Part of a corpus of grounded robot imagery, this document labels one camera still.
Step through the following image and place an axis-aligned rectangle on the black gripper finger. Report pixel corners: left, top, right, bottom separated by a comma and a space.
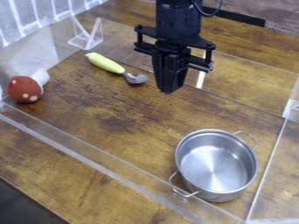
152, 51, 167, 93
167, 54, 188, 94

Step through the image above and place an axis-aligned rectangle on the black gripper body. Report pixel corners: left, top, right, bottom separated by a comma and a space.
135, 25, 216, 73

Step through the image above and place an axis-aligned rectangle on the red white-spotted toy mushroom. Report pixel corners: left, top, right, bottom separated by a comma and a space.
7, 69, 51, 103

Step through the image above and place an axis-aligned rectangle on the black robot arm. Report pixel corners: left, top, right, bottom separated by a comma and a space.
135, 0, 216, 94

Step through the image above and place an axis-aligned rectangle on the silver metal pot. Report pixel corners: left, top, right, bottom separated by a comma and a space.
168, 129, 258, 203

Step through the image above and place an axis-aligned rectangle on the black strip on table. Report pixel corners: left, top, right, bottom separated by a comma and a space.
216, 10, 266, 27

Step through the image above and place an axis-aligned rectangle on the yellow-handled metal spoon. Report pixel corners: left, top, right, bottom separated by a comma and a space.
86, 52, 148, 84

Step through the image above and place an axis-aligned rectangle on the clear acrylic enclosure wall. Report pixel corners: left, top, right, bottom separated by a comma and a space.
0, 0, 299, 224

